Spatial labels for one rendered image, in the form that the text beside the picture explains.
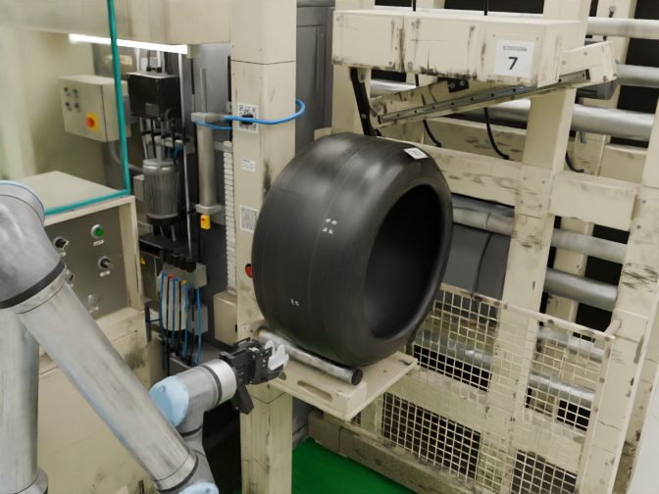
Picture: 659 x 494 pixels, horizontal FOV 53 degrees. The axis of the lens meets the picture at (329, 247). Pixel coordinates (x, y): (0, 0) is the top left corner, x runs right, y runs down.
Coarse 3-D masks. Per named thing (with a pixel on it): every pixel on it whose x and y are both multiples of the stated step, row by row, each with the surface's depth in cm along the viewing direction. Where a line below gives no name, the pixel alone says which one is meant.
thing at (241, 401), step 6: (240, 378) 141; (240, 384) 141; (240, 390) 142; (246, 390) 144; (234, 396) 144; (240, 396) 142; (246, 396) 144; (234, 402) 146; (240, 402) 144; (246, 402) 145; (234, 408) 148; (240, 408) 146; (246, 408) 145; (252, 408) 147; (246, 414) 147
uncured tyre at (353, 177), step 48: (336, 144) 162; (384, 144) 160; (336, 192) 149; (384, 192) 150; (432, 192) 173; (288, 240) 152; (336, 240) 146; (384, 240) 204; (432, 240) 194; (288, 288) 154; (336, 288) 148; (384, 288) 200; (432, 288) 185; (288, 336) 167; (336, 336) 154; (384, 336) 173
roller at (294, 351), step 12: (264, 336) 186; (276, 336) 185; (276, 348) 184; (288, 348) 181; (300, 348) 179; (300, 360) 179; (312, 360) 176; (324, 360) 174; (336, 372) 172; (348, 372) 170; (360, 372) 170
